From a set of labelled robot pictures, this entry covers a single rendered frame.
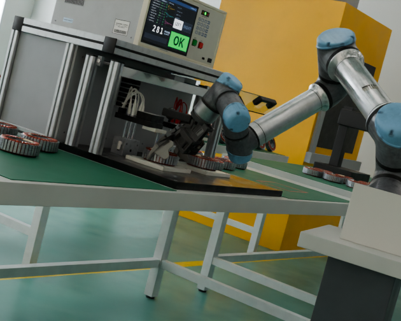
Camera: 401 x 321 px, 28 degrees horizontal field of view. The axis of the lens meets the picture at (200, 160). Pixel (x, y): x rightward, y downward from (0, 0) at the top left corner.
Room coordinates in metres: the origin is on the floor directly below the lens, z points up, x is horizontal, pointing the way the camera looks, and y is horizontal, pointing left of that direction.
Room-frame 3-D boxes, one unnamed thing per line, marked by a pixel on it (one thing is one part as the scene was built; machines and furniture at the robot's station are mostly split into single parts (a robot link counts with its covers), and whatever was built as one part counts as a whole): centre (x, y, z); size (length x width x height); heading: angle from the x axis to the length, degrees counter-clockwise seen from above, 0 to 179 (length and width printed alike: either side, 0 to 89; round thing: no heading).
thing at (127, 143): (2.56, 0.25, 0.80); 0.08 x 0.05 x 0.06; 147
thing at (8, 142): (2.09, 0.47, 0.77); 0.11 x 0.11 x 0.04
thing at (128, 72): (2.63, 0.14, 1.03); 0.62 x 0.01 x 0.03; 147
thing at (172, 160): (2.48, 0.12, 0.80); 0.11 x 0.11 x 0.04
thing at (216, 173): (2.68, -0.01, 0.78); 0.15 x 0.15 x 0.01; 57
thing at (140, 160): (2.48, 0.12, 0.78); 0.15 x 0.15 x 0.01; 57
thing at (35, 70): (2.52, 0.57, 0.91); 0.28 x 0.03 x 0.32; 57
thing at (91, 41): (2.75, 0.33, 1.09); 0.68 x 0.44 x 0.05; 147
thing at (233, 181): (2.59, 0.07, 0.76); 0.64 x 0.47 x 0.02; 147
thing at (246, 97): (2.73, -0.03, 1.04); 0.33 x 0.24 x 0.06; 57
